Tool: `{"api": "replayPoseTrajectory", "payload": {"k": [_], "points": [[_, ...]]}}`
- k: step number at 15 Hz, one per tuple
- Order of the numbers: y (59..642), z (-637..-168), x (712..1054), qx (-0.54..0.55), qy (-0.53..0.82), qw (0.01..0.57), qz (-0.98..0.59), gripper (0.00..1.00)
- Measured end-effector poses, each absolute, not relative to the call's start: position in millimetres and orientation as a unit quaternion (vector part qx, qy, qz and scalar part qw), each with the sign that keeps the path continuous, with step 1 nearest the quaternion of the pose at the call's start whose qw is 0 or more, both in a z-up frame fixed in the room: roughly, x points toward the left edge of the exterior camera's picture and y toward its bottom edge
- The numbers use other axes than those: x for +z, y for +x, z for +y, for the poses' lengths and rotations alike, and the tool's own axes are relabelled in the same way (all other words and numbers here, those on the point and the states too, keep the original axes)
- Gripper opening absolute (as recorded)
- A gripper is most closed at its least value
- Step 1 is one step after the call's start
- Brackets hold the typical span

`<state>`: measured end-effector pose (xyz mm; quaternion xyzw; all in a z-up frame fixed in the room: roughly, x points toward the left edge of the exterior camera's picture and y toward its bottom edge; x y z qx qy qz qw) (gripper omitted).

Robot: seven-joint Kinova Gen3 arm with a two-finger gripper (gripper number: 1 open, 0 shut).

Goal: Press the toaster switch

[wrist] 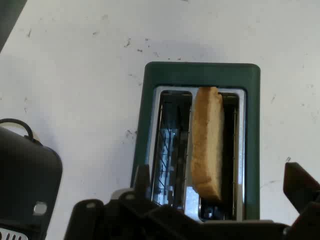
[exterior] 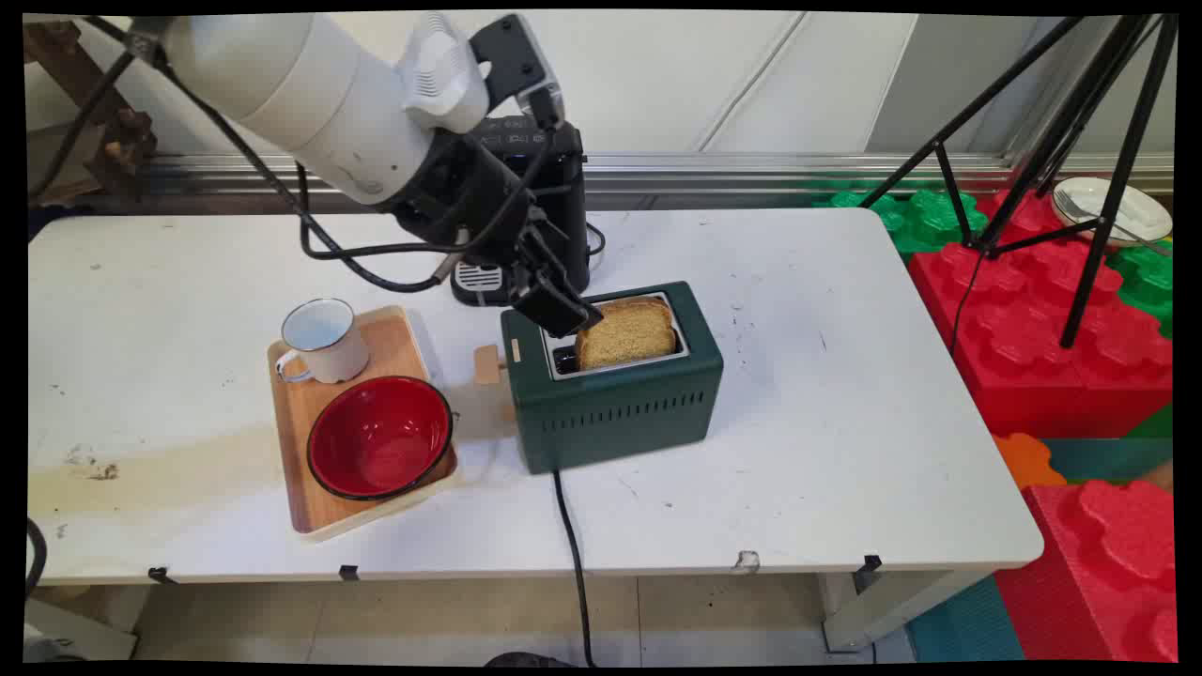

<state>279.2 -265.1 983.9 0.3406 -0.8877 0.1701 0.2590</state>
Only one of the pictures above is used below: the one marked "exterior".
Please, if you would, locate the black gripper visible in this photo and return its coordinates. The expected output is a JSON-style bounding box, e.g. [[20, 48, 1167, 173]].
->
[[393, 131, 604, 341]]

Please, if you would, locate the brown bread slice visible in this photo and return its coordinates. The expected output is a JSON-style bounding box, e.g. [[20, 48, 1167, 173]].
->
[[574, 296, 680, 372]]

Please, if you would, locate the black coffee machine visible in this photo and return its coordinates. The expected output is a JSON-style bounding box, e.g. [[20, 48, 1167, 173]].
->
[[449, 116, 594, 309]]

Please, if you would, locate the dark green toaster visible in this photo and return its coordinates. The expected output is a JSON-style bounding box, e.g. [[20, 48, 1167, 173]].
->
[[500, 280, 726, 476]]

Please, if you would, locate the red bowl with black rim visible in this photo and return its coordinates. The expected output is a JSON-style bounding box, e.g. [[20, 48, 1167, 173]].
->
[[305, 375, 459, 501]]

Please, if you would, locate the white enamel mug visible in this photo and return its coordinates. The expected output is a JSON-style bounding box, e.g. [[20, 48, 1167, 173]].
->
[[274, 298, 371, 386]]

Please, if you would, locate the light wooden tray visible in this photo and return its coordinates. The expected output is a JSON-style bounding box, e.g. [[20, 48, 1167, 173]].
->
[[266, 304, 462, 544]]

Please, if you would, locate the green foam block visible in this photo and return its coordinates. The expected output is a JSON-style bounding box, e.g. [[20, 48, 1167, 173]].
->
[[813, 182, 990, 256], [1106, 242, 1175, 341]]

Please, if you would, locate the brown wooden rack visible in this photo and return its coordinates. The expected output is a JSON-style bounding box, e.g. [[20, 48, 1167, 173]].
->
[[23, 19, 159, 204]]

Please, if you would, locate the large red foam block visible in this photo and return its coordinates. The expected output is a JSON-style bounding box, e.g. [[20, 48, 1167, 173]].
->
[[907, 186, 1175, 439]]

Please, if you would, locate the orange foam piece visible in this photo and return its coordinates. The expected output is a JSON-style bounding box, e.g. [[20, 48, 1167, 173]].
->
[[992, 431, 1069, 492]]

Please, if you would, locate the black tripod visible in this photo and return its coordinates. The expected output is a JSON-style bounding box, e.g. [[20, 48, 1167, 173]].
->
[[858, 13, 1180, 350]]

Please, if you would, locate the white plate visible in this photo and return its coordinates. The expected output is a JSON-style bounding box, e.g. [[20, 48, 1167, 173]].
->
[[1051, 176, 1174, 248]]

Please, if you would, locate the silver fork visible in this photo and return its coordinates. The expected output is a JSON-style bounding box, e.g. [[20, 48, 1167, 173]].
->
[[1056, 191, 1172, 257]]

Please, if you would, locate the tall red foam block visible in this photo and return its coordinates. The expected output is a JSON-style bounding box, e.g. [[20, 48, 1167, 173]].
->
[[994, 478, 1178, 664]]

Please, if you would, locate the thin black looped cable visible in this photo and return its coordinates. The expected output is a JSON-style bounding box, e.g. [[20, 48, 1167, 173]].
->
[[295, 141, 557, 262]]

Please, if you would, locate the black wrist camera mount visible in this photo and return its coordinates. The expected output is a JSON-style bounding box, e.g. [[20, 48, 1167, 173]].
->
[[468, 13, 566, 128]]

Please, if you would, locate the black toaster power cable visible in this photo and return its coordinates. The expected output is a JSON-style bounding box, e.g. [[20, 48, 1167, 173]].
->
[[551, 469, 598, 667]]

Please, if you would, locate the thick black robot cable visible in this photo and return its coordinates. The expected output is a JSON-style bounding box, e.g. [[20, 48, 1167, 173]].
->
[[150, 52, 470, 294]]

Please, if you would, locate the black hanging cable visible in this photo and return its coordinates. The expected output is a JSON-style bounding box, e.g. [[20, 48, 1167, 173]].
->
[[28, 47, 140, 204]]

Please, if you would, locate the black cable at table edge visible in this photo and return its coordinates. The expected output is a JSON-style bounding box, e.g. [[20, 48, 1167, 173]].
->
[[24, 515, 50, 598]]

